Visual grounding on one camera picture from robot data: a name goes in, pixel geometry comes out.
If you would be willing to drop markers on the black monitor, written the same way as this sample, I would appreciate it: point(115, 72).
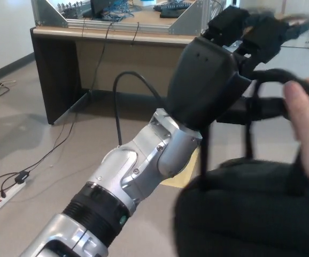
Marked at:
point(99, 6)

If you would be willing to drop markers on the yellow paper sheet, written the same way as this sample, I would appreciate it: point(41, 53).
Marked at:
point(176, 183)

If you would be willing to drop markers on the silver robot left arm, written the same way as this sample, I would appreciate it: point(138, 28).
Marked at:
point(133, 166)

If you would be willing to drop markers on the white box with marker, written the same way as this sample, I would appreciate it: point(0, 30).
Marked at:
point(147, 2)

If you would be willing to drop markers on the dark wooden desk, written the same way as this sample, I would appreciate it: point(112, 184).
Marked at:
point(55, 75)

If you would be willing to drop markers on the black keyboard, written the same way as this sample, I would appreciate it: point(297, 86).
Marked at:
point(173, 6)

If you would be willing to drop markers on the aluminium profile frame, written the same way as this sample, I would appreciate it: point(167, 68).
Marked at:
point(50, 18)

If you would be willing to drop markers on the flat black pad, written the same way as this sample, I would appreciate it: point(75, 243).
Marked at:
point(171, 14)

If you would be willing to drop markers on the black power adapter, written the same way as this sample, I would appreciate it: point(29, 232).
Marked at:
point(22, 178)

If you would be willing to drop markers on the black lunch bag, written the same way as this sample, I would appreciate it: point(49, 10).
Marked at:
point(237, 208)

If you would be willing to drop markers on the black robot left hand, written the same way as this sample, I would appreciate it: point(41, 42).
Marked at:
point(202, 80)

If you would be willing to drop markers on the white power strip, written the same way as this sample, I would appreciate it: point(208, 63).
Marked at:
point(8, 195)

